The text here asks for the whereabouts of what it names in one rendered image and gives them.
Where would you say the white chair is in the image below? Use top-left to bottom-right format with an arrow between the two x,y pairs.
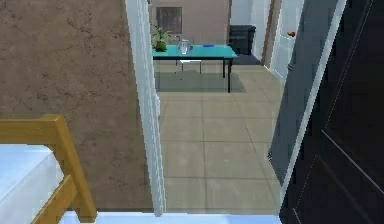
175,59 -> 203,75

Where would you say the turquoise table with black legs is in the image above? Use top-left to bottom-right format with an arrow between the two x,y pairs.
151,44 -> 239,94

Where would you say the clear glass jug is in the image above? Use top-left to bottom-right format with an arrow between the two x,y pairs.
178,38 -> 191,55

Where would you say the green house plant in pot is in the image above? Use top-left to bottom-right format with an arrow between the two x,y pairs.
151,25 -> 172,53

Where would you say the white room door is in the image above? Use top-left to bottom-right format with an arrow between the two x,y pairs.
269,0 -> 305,82

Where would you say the black room door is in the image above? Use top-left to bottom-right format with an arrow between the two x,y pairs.
279,0 -> 384,224

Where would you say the wooden bed with white mattress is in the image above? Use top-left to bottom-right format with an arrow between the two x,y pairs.
0,114 -> 98,224

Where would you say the dark framed wall picture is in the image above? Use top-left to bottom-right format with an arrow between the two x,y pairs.
155,6 -> 183,35

